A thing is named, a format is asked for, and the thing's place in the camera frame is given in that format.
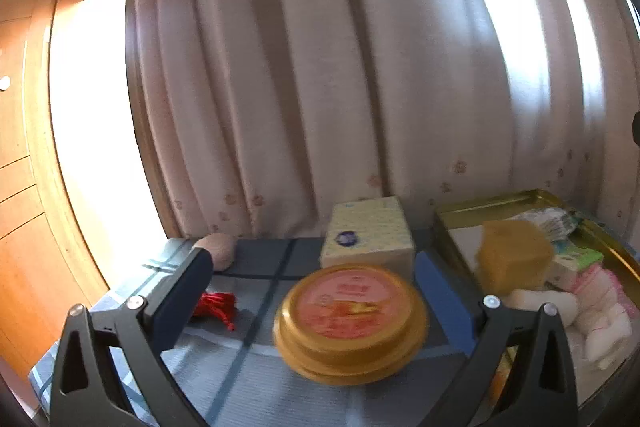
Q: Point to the blue plaid tablecloth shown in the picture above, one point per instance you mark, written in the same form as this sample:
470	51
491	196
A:
260	257

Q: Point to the yellow sponge block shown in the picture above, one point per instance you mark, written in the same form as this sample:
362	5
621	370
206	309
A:
515	252

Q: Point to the wooden wardrobe door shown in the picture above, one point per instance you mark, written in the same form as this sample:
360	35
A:
25	207

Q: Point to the round gold tin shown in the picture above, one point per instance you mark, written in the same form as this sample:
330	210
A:
350	322

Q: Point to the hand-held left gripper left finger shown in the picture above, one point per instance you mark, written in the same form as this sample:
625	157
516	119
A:
180	302

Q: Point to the white paper door decoration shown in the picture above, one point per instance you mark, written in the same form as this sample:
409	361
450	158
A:
4	83

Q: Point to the silver foil packet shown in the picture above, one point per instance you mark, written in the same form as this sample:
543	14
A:
555	224

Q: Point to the red mesh bag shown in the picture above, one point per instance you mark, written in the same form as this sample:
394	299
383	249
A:
217	307

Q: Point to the pink and white fluffy cloth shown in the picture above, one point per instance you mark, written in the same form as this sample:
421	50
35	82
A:
605	307

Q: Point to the pale yellow tissue box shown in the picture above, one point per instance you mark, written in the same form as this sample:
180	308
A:
370	232

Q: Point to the pale floral curtain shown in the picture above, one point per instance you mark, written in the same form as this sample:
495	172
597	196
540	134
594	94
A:
325	57

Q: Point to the white towel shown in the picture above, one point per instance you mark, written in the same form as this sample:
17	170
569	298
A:
545	304

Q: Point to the gold metal tray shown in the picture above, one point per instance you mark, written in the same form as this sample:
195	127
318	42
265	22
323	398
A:
475	207

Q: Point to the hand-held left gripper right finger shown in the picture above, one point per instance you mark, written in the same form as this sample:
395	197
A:
445	302

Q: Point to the green tissue packet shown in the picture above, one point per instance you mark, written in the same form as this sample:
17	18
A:
577	262

